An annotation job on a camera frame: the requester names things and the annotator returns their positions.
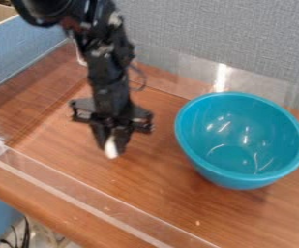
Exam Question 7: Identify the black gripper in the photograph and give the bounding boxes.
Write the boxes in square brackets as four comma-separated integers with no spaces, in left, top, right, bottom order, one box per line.
[67,77,155,155]

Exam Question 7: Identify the white toy mushroom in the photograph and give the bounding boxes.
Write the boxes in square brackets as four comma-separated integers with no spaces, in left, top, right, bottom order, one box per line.
[105,136,118,159]

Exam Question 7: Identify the blue plastic bowl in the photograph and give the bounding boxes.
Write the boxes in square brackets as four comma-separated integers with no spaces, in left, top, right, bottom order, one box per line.
[175,92,299,190]

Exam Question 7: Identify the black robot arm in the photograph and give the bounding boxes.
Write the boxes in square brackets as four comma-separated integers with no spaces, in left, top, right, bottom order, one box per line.
[10,0,153,159]

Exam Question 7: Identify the clear acrylic barrier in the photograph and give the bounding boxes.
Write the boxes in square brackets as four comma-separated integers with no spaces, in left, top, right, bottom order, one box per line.
[0,45,299,248]

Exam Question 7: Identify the black cables under table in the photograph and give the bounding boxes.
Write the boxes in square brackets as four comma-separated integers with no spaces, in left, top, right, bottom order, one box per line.
[0,215,33,248]

